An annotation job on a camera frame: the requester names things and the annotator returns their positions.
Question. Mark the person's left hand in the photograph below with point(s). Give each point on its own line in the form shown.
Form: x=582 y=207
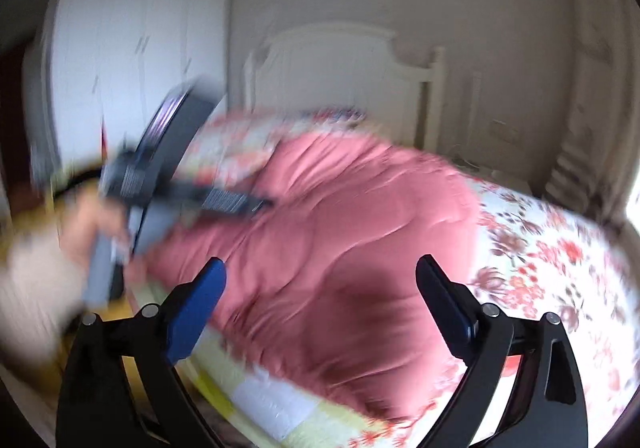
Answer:
x=80 y=228

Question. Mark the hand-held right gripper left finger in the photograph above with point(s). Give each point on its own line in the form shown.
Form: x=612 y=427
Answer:
x=195 y=308

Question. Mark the pink quilted coat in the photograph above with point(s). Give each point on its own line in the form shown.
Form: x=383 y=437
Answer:
x=325 y=238

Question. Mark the white wardrobe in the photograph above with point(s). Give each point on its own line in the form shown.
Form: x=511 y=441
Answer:
x=125 y=53

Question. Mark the patterned beige curtain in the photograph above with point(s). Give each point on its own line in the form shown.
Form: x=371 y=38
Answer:
x=590 y=78

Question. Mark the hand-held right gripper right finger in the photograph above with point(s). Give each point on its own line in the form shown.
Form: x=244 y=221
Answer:
x=450 y=313

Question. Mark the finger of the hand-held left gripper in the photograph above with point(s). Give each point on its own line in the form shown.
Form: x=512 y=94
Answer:
x=220 y=201

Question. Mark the white bed headboard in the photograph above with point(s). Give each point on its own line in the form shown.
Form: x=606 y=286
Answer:
x=350 y=73

